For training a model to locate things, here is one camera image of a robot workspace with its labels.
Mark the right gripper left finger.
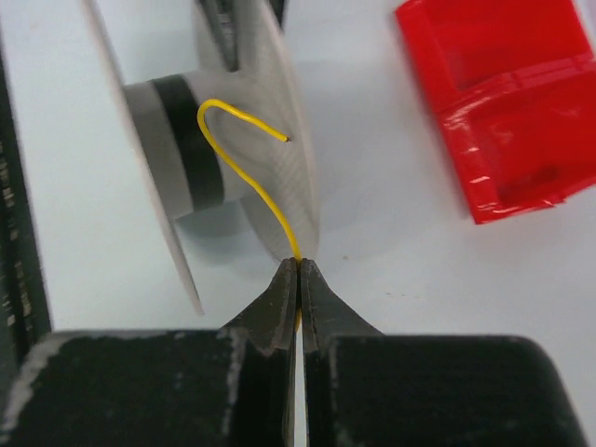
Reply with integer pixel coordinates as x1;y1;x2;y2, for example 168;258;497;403
1;259;298;446

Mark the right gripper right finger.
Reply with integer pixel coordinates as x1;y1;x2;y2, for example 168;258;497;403
300;259;588;446

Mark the yellow cable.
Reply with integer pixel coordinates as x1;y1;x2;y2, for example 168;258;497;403
196;98;304;332

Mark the white plastic spool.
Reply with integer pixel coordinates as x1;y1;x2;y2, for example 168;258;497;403
82;1;320;309

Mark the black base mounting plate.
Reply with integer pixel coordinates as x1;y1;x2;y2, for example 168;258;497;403
0;27;52;373

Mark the red two-compartment bin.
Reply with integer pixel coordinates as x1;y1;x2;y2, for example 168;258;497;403
395;1;595;224

